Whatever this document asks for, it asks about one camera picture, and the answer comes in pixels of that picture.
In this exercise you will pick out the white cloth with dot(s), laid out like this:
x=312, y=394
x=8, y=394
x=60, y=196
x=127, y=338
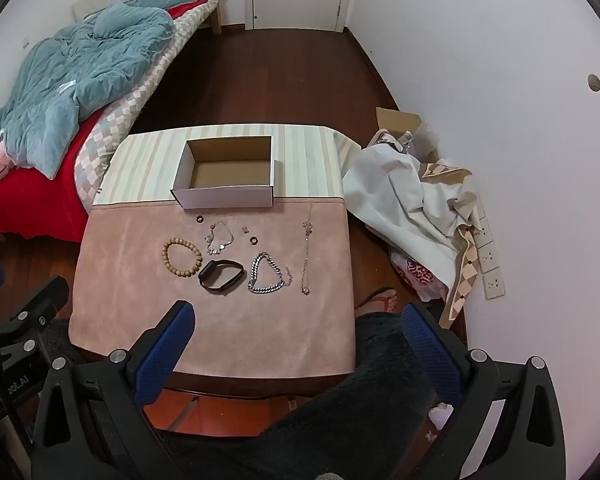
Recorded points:
x=395, y=195

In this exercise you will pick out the wooden bed leg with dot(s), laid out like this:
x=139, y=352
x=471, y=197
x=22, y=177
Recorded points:
x=216, y=20

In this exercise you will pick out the red and white plastic bag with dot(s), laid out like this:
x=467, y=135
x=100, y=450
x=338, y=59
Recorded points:
x=417, y=275

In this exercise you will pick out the teal blanket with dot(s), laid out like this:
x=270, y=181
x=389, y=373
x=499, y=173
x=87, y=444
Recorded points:
x=80, y=75

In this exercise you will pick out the pink suede mat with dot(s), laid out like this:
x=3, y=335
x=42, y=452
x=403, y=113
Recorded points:
x=230, y=325

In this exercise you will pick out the brown cardboard carton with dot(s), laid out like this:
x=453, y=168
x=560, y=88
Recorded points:
x=397, y=120

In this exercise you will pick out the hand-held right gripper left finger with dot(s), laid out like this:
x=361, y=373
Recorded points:
x=165, y=355

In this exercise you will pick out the checked quilt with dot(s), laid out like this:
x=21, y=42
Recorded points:
x=125, y=120

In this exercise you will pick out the white paper scrap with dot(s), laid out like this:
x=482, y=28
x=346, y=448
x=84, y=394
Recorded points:
x=440, y=415

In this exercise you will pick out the person's foot in red flip-flop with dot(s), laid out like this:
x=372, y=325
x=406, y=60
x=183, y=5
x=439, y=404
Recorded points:
x=377, y=302

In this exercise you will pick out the black fitness band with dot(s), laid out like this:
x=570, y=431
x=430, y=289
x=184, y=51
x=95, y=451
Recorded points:
x=210, y=271

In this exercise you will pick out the white wall socket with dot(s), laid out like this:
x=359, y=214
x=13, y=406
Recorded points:
x=484, y=231
x=487, y=257
x=494, y=284

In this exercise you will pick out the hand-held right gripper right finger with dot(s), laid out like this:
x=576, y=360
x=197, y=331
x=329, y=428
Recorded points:
x=432, y=350

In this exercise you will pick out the striped tablecloth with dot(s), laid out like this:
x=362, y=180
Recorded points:
x=145, y=160

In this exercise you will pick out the cardboard box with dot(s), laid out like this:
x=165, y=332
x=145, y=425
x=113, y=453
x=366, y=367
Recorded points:
x=230, y=172

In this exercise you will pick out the beige diamond pattern cloth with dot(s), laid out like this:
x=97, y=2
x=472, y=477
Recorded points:
x=465, y=265

